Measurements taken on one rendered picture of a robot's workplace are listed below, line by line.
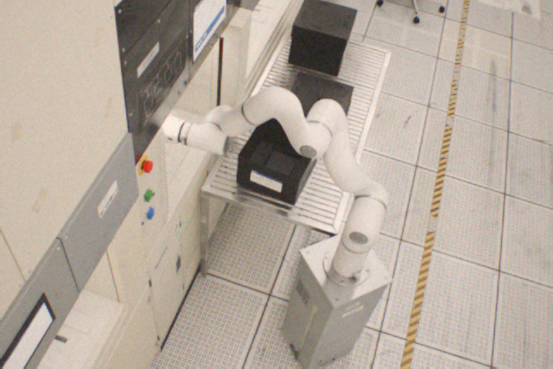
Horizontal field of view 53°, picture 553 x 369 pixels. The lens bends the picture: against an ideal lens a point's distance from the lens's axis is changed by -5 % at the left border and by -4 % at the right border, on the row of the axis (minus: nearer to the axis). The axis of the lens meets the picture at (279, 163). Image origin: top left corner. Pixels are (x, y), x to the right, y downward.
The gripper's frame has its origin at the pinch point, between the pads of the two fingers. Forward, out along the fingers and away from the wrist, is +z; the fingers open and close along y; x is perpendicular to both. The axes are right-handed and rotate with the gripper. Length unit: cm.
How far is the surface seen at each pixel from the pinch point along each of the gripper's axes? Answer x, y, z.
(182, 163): -32.5, 11.9, -10.2
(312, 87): -33, 78, -51
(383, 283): -44, -11, -101
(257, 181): -37, 17, -41
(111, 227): 15, -53, -15
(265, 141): -43, 45, -37
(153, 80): 42.3, -21.2, -15.7
